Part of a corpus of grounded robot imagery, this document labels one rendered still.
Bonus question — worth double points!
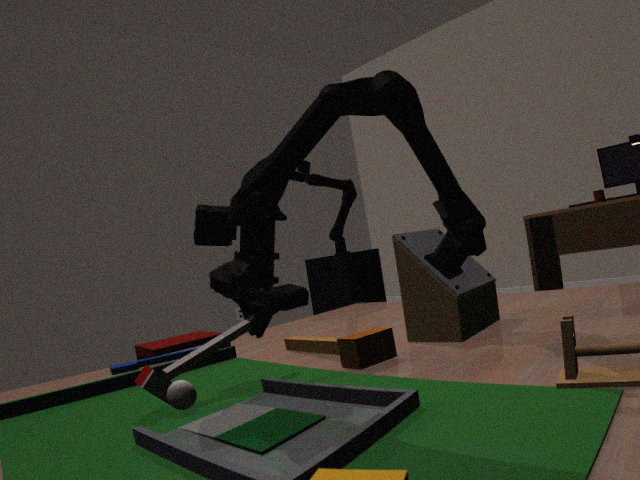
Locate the red putter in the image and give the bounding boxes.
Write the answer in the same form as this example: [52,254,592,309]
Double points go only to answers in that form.
[134,314,255,405]

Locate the blue long thin bar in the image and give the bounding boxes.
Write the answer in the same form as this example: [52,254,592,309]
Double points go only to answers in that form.
[110,347,199,375]

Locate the green mat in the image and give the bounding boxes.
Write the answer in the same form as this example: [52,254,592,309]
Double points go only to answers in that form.
[0,357,624,480]

